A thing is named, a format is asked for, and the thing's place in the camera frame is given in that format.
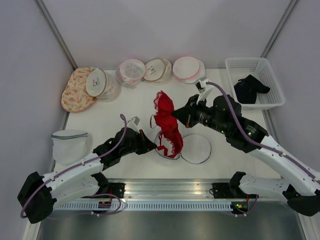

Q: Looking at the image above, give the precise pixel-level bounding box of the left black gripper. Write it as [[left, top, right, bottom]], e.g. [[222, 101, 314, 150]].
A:
[[120, 129, 157, 157]]

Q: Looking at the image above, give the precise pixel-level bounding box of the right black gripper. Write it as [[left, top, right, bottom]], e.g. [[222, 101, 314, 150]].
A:
[[171, 93, 230, 135]]

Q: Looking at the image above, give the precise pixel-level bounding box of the red bra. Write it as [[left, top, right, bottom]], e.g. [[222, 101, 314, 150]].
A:
[[152, 90, 184, 160]]

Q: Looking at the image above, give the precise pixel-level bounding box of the white mesh bag blue zipper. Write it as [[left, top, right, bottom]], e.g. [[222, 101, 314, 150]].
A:
[[154, 132, 212, 165]]

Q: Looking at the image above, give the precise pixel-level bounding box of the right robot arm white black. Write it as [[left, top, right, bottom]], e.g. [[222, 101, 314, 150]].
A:
[[171, 94, 320, 217]]

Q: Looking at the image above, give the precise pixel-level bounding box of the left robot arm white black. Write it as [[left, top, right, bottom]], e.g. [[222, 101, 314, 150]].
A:
[[17, 127, 157, 224]]

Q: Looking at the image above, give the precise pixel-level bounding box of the white pink trim flat bag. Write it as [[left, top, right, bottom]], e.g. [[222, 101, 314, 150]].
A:
[[172, 56, 207, 84]]

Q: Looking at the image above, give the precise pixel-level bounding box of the beige bag bra logo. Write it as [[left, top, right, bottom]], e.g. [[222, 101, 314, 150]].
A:
[[142, 58, 173, 86]]

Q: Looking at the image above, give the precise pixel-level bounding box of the black bra in basket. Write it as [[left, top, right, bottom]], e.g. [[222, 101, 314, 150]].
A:
[[234, 74, 270, 104]]

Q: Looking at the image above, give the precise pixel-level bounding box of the white bag pink zipper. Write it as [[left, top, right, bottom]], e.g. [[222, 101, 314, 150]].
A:
[[115, 58, 146, 88]]

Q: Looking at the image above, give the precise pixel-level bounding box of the white bag bra logo left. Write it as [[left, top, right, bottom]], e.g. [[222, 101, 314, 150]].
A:
[[85, 68, 122, 103]]

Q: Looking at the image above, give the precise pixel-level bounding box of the white mesh bag blue trim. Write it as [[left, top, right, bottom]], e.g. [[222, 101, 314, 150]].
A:
[[51, 129, 92, 166]]

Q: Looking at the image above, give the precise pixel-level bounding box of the floral orange laundry bag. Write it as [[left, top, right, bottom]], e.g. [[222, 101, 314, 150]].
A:
[[61, 67, 97, 113]]

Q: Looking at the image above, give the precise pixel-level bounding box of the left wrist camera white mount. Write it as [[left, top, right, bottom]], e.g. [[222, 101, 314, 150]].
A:
[[126, 116, 140, 133]]

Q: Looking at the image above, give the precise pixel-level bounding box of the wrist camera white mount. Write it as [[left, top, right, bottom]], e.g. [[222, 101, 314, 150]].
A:
[[195, 77, 213, 104], [126, 116, 140, 133]]

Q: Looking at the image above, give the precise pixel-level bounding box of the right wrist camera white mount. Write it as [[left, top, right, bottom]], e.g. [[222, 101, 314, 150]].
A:
[[195, 77, 213, 104]]

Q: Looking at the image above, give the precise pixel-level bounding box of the aluminium mounting rail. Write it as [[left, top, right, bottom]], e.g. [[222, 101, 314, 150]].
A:
[[109, 178, 230, 201]]

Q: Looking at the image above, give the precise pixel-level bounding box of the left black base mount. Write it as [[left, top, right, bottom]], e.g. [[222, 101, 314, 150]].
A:
[[96, 182, 126, 199]]

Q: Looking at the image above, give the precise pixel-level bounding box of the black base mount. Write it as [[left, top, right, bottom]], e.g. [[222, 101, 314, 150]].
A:
[[209, 182, 241, 199], [96, 182, 126, 199]]

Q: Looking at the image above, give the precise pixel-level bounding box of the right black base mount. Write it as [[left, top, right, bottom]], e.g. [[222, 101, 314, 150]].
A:
[[209, 182, 241, 199]]

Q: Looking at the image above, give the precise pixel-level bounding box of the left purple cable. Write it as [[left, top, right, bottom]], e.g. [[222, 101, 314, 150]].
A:
[[19, 113, 132, 221]]

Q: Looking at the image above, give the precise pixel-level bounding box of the white slotted cable duct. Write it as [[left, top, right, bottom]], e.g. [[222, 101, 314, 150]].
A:
[[57, 200, 233, 212]]

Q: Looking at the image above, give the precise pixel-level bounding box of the right corner aluminium post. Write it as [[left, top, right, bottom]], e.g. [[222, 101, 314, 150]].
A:
[[260, 0, 300, 58]]

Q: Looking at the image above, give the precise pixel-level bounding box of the corner aluminium post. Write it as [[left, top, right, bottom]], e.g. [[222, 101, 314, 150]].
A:
[[34, 0, 78, 70], [260, 0, 300, 58]]

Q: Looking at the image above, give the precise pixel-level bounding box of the left corner aluminium post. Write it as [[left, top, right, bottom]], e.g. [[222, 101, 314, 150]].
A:
[[34, 0, 78, 70]]

